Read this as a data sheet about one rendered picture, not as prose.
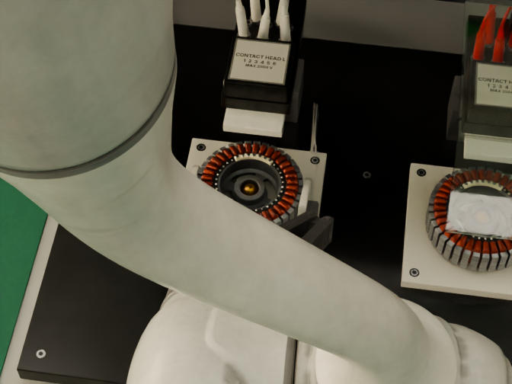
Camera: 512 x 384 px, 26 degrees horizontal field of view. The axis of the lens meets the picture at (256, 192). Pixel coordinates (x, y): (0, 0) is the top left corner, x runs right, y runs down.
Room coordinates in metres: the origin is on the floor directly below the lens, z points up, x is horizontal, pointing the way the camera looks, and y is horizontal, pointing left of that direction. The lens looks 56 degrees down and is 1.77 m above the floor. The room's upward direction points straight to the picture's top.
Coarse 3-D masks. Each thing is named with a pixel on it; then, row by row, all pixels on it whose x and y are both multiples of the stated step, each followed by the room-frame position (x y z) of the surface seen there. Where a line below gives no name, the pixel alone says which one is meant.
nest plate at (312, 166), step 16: (192, 144) 0.73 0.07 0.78; (208, 144) 0.73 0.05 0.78; (224, 144) 0.73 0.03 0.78; (192, 160) 0.71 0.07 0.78; (304, 160) 0.71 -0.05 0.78; (320, 160) 0.71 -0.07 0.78; (304, 176) 0.69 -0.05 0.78; (320, 176) 0.69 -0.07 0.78; (224, 192) 0.67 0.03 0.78; (272, 192) 0.67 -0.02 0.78; (320, 192) 0.67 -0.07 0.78
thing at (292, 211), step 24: (240, 144) 0.70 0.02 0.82; (264, 144) 0.71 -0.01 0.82; (216, 168) 0.67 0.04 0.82; (240, 168) 0.68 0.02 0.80; (264, 168) 0.68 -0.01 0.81; (288, 168) 0.67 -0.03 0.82; (240, 192) 0.65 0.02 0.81; (264, 192) 0.65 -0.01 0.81; (288, 192) 0.64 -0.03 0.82; (264, 216) 0.61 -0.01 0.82; (288, 216) 0.61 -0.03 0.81
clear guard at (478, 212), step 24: (480, 0) 0.67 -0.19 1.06; (504, 0) 0.67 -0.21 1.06; (480, 24) 0.65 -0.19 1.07; (504, 24) 0.65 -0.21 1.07; (480, 48) 0.62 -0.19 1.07; (504, 48) 0.62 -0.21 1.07; (480, 72) 0.59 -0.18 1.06; (504, 72) 0.59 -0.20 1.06; (480, 96) 0.57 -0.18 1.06; (504, 96) 0.57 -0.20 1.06; (480, 120) 0.54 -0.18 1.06; (504, 120) 0.54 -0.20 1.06; (456, 144) 0.53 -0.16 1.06; (480, 144) 0.52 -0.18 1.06; (504, 144) 0.52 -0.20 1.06; (456, 168) 0.51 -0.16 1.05; (480, 168) 0.51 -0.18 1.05; (504, 168) 0.51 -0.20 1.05; (456, 192) 0.50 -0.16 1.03; (480, 192) 0.50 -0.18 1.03; (504, 192) 0.49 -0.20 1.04; (456, 216) 0.48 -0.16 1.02; (480, 216) 0.48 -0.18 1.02; (504, 216) 0.48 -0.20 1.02
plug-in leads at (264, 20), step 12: (240, 0) 0.78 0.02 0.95; (252, 0) 0.80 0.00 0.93; (264, 0) 0.82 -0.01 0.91; (288, 0) 0.80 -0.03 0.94; (240, 12) 0.78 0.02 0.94; (252, 12) 0.80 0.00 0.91; (264, 12) 0.77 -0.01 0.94; (288, 12) 0.78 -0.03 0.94; (240, 24) 0.78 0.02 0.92; (264, 24) 0.77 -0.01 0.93; (276, 24) 0.80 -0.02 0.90; (288, 24) 0.77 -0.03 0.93; (240, 36) 0.78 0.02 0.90; (264, 36) 0.77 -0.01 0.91; (288, 36) 0.77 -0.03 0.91
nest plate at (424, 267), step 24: (432, 168) 0.70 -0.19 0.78; (408, 192) 0.67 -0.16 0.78; (408, 216) 0.63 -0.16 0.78; (408, 240) 0.61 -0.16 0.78; (408, 264) 0.58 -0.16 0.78; (432, 264) 0.58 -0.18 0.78; (432, 288) 0.55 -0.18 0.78; (456, 288) 0.55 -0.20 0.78; (480, 288) 0.55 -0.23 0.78; (504, 288) 0.55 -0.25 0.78
